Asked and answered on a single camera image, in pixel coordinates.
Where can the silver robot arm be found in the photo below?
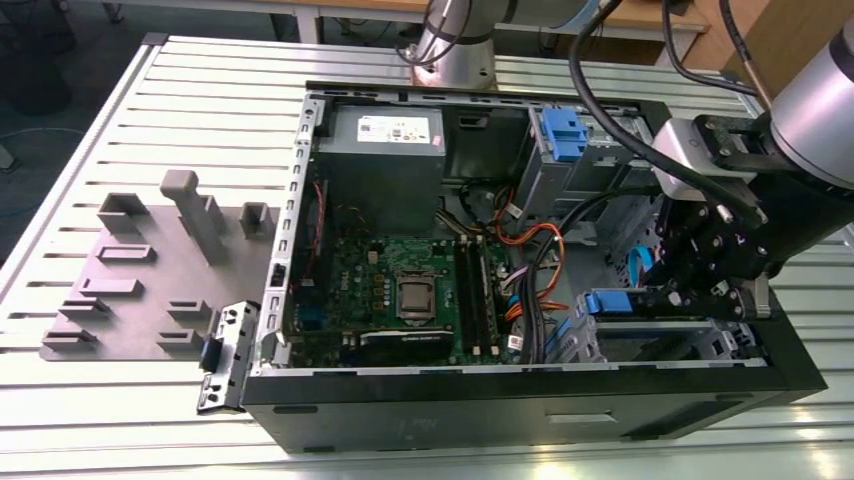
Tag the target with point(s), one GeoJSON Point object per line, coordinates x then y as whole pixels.
{"type": "Point", "coordinates": [460, 55]}

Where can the grey metal drive cage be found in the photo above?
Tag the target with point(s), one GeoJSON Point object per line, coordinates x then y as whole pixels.
{"type": "Point", "coordinates": [554, 185]}

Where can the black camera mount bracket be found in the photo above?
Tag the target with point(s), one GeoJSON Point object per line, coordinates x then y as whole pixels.
{"type": "Point", "coordinates": [720, 135]}

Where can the wooden cabinet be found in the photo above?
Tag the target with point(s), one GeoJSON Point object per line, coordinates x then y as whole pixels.
{"type": "Point", "coordinates": [801, 25]}

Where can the green motherboard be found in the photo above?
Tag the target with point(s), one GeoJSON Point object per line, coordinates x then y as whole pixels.
{"type": "Point", "coordinates": [360, 260]}

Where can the hinged metal slot bracket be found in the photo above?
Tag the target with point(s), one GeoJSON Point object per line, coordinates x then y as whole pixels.
{"type": "Point", "coordinates": [229, 360]}

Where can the silver CPU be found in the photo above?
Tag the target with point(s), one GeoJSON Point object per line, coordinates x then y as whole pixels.
{"type": "Point", "coordinates": [416, 297]}

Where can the blue drive latch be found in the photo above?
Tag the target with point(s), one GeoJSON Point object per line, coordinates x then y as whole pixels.
{"type": "Point", "coordinates": [563, 135]}

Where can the hard disk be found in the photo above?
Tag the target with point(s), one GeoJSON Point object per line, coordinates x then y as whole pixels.
{"type": "Point", "coordinates": [616, 302]}

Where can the black RAM stick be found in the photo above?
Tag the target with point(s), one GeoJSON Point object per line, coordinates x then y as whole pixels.
{"type": "Point", "coordinates": [488, 295]}

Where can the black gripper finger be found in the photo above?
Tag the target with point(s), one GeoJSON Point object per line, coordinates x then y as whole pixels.
{"type": "Point", "coordinates": [680, 250]}
{"type": "Point", "coordinates": [720, 305]}

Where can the grey metal disk bay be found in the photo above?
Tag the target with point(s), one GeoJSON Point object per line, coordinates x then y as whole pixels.
{"type": "Point", "coordinates": [654, 325]}

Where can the grey power supply unit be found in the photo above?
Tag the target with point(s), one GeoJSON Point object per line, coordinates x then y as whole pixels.
{"type": "Point", "coordinates": [380, 190]}

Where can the black graphics card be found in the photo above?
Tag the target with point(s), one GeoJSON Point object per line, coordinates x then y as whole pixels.
{"type": "Point", "coordinates": [407, 344]}

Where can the wooden desk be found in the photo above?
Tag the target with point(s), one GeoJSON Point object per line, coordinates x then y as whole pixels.
{"type": "Point", "coordinates": [636, 21]}

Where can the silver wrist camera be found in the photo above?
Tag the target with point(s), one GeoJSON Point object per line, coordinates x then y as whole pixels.
{"type": "Point", "coordinates": [676, 150]}

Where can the black open PC case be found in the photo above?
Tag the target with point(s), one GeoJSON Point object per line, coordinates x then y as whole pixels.
{"type": "Point", "coordinates": [467, 415]}

